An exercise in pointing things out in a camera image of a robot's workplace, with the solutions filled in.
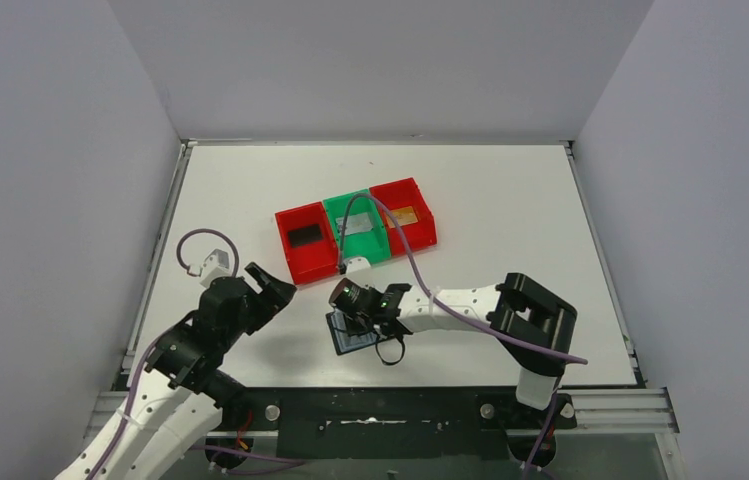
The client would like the green bin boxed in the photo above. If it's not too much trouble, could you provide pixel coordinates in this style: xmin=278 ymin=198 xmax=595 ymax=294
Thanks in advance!
xmin=322 ymin=189 xmax=391 ymax=264

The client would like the aluminium frame rail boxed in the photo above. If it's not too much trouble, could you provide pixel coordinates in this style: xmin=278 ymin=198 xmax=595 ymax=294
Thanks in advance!
xmin=82 ymin=389 xmax=677 ymax=474

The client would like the silver card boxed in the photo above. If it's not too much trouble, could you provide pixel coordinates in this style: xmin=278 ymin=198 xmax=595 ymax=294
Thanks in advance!
xmin=335 ymin=212 xmax=375 ymax=236

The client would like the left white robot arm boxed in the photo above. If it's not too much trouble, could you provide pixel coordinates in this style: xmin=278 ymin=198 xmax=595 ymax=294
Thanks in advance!
xmin=58 ymin=262 xmax=297 ymax=479

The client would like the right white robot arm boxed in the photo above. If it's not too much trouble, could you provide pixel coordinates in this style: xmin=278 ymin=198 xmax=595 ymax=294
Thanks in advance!
xmin=329 ymin=273 xmax=587 ymax=410

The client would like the black card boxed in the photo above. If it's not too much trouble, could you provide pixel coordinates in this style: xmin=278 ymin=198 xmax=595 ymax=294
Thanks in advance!
xmin=286 ymin=224 xmax=324 ymax=248

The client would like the black leather card holder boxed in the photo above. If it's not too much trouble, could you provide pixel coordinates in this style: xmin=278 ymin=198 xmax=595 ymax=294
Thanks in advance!
xmin=326 ymin=311 xmax=378 ymax=356

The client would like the gold card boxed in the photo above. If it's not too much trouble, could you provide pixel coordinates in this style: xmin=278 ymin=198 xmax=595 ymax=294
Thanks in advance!
xmin=384 ymin=206 xmax=419 ymax=229

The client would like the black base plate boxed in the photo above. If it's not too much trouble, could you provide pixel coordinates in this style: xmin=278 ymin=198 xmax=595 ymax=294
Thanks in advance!
xmin=198 ymin=387 xmax=578 ymax=466

